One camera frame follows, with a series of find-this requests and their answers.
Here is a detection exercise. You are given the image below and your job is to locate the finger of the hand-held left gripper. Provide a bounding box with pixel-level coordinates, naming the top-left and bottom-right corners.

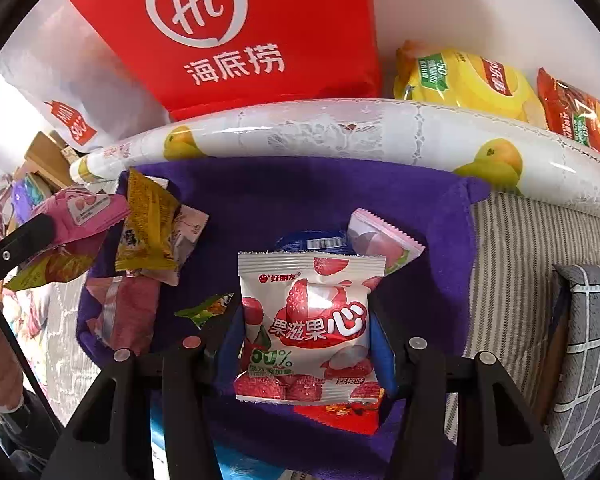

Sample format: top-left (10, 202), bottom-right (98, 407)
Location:
top-left (0, 212), bottom-right (63, 278)

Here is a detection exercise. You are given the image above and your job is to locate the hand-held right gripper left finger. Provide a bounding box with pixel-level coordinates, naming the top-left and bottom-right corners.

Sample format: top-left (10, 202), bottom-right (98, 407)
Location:
top-left (40, 305), bottom-right (243, 480)

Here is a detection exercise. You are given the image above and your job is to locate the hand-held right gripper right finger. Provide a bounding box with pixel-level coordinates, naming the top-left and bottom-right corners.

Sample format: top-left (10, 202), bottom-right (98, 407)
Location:
top-left (367, 290), bottom-right (566, 480)

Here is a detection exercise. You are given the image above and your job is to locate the yellow orange snack packet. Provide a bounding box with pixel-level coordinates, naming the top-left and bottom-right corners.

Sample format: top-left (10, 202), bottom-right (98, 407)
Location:
top-left (2, 240), bottom-right (111, 292)

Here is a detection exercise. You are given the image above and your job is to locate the green snack packet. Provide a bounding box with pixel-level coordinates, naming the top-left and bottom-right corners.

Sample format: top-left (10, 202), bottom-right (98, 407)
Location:
top-left (174, 292), bottom-right (236, 331)

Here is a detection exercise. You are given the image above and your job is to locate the magenta snack packet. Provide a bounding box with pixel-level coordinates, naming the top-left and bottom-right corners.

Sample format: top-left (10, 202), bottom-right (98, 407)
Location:
top-left (27, 186), bottom-right (131, 248)

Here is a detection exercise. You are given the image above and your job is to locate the red snack packet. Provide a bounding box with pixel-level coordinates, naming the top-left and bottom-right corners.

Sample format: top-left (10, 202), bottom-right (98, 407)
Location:
top-left (292, 382), bottom-right (387, 436)

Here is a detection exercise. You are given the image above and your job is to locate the white lychee gummy packet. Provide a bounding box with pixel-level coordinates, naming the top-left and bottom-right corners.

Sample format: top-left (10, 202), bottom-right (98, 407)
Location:
top-left (234, 250), bottom-right (387, 406)

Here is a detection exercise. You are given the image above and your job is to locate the pink foil snack bag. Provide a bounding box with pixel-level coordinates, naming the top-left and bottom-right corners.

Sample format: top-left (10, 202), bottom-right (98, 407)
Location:
top-left (82, 272), bottom-right (163, 356)

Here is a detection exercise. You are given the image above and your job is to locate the pink white candy packet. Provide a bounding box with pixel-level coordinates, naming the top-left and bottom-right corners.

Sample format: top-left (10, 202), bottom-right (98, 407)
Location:
top-left (346, 207), bottom-right (426, 276)

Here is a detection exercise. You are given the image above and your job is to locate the pale pink snack packet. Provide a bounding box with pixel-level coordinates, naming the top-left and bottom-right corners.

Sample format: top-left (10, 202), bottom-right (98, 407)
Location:
top-left (150, 176), bottom-right (211, 287)

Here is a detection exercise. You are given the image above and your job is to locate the blue snack packet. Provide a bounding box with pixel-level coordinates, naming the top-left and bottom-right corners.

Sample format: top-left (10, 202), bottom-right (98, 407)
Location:
top-left (272, 229), bottom-right (351, 256)

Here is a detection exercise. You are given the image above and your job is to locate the purple towel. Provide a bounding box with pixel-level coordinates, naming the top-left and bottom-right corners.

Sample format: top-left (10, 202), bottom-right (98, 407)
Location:
top-left (75, 155), bottom-right (491, 480)

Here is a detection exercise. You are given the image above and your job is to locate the brown flat board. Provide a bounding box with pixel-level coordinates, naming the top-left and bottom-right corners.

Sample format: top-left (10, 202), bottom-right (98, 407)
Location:
top-left (532, 305), bottom-right (571, 426)

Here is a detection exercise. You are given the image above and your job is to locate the white plastic shopping bag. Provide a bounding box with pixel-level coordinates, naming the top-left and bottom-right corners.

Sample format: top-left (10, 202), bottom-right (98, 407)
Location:
top-left (0, 0), bottom-right (173, 156)

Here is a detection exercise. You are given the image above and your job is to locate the grey plaid folded cloth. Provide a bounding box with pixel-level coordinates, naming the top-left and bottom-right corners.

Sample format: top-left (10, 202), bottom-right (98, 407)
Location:
top-left (545, 262), bottom-right (600, 480)

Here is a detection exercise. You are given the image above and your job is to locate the fruit print paper roll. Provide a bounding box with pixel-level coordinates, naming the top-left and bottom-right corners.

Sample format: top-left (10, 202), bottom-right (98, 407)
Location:
top-left (70, 97), bottom-right (600, 233)

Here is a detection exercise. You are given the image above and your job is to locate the yellow chips bag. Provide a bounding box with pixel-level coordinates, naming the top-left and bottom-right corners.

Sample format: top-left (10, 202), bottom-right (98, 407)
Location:
top-left (392, 40), bottom-right (548, 126)

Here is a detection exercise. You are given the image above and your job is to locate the red paper bag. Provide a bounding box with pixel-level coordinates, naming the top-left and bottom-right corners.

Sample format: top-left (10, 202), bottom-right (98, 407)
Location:
top-left (60, 0), bottom-right (383, 122)

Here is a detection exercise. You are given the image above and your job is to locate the red orange chips bag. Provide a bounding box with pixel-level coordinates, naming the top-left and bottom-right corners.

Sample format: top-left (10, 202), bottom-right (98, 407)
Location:
top-left (536, 66), bottom-right (600, 166)

